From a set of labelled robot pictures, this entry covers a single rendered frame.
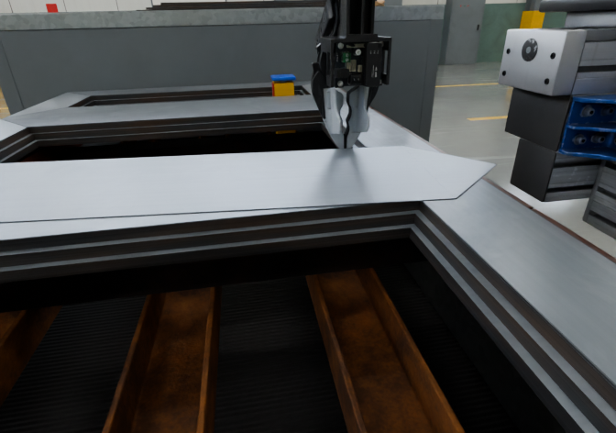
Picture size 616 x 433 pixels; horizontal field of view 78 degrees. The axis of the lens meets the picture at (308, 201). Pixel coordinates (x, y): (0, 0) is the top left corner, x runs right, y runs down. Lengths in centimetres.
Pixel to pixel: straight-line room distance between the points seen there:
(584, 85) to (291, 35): 80
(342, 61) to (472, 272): 28
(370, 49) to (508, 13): 1081
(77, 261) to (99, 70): 95
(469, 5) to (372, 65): 989
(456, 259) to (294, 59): 99
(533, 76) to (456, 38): 954
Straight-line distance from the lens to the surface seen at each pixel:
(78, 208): 44
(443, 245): 35
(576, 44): 70
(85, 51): 130
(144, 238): 38
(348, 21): 46
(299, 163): 49
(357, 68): 48
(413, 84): 136
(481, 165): 51
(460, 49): 1033
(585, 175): 79
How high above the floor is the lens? 101
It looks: 25 degrees down
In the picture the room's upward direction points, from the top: 1 degrees counter-clockwise
